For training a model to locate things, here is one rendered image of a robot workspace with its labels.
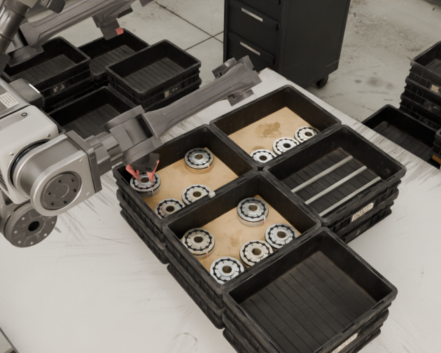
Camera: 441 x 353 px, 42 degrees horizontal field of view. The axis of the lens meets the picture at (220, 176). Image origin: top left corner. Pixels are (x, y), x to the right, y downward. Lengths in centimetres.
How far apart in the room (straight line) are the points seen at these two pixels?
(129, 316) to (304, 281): 55
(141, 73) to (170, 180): 118
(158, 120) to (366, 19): 353
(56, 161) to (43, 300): 86
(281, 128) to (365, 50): 216
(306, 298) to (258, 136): 72
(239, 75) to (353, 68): 274
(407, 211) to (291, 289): 65
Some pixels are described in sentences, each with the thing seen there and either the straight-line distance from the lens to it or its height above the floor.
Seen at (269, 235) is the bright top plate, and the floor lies 86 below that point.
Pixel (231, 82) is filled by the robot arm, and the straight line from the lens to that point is 140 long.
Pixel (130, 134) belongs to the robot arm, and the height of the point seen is 146.
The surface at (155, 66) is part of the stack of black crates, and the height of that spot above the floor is 49.
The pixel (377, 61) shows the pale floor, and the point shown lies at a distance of 423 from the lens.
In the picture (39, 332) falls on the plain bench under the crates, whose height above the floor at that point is 70.
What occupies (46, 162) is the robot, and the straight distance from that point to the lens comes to 116.
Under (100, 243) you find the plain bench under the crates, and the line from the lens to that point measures 204.
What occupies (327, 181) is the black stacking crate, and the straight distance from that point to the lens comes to 207.
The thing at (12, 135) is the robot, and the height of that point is 153.
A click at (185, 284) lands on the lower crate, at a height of 73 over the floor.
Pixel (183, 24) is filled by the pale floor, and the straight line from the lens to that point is 448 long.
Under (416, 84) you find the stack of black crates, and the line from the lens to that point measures 323.
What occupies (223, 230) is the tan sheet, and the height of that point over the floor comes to 83.
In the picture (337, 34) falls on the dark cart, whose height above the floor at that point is 41.
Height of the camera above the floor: 228
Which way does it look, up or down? 45 degrees down
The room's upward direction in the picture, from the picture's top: 1 degrees clockwise
